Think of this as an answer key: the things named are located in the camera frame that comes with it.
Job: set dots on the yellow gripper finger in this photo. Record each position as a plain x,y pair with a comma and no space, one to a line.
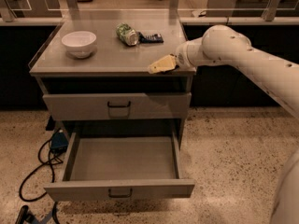
166,63

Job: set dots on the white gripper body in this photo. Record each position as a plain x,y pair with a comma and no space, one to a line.
181,57

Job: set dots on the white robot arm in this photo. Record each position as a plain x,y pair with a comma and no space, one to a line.
279,78

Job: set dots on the closed upper grey drawer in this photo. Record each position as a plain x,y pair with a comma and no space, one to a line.
99,106

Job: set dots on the grey drawer cabinet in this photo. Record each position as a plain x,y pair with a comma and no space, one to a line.
115,67

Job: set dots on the open middle grey drawer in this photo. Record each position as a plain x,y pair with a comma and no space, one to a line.
121,168

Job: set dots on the blue snack bar wrapper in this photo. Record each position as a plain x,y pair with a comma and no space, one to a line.
147,39

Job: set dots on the green soda can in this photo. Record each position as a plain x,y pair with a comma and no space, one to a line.
127,34

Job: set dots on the background grey desk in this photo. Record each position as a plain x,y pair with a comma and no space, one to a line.
249,8

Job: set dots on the white ceramic bowl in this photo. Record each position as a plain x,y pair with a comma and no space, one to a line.
80,44

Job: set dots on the blue power box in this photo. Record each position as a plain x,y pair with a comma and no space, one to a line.
58,142

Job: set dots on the clear acrylic barrier panel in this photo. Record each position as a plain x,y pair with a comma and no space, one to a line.
124,0

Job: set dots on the black tool on floor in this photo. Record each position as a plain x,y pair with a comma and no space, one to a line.
24,216

